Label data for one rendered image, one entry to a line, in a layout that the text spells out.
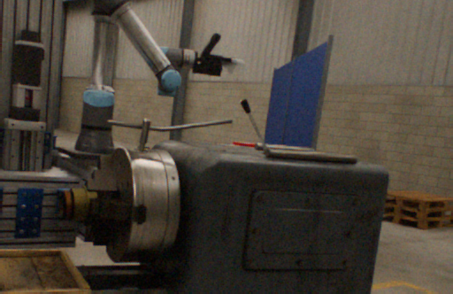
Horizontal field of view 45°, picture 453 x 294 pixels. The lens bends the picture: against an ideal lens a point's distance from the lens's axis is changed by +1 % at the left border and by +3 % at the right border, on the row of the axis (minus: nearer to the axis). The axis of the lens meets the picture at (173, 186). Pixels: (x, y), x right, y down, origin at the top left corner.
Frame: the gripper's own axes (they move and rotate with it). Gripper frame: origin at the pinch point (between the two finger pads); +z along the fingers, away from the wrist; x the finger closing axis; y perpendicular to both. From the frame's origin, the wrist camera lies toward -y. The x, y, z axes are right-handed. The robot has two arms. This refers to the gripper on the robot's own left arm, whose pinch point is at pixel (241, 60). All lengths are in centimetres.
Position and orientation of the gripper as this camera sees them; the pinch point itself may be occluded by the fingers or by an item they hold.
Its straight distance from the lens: 227.6
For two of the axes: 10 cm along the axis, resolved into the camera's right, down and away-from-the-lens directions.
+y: -1.2, 9.6, 2.7
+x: 1.0, 2.8, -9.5
